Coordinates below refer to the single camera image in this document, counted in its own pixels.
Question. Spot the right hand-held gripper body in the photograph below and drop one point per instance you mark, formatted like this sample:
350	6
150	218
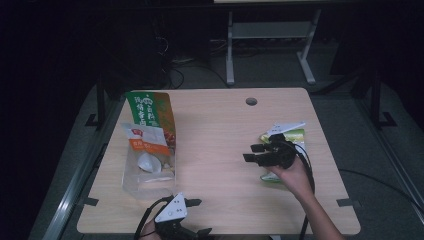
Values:
281	154

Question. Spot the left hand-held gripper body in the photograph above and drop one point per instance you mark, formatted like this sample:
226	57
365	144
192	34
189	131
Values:
171	210

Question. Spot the green and white snack packet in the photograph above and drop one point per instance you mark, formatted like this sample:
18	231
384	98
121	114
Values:
295	136

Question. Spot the clear plastic container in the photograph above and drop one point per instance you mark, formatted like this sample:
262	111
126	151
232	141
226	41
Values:
148	185

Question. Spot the white and orange snack packet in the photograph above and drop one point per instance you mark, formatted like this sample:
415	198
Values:
146	146

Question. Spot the green and red snack packet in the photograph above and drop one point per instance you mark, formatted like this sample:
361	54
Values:
151	108

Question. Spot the person's right hand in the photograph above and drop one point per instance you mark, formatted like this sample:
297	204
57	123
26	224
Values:
296	180

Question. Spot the person's left hand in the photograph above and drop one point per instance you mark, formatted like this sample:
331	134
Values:
148	231

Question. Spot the black tape strip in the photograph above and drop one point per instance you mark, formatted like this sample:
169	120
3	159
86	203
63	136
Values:
348	202
91	201

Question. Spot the black metal stand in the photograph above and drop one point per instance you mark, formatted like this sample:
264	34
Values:
100	103
377	100

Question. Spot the white metal stand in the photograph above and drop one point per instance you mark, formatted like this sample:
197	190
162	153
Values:
270	30

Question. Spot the aluminium frame rail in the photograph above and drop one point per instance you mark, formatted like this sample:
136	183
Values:
393	160
76	186

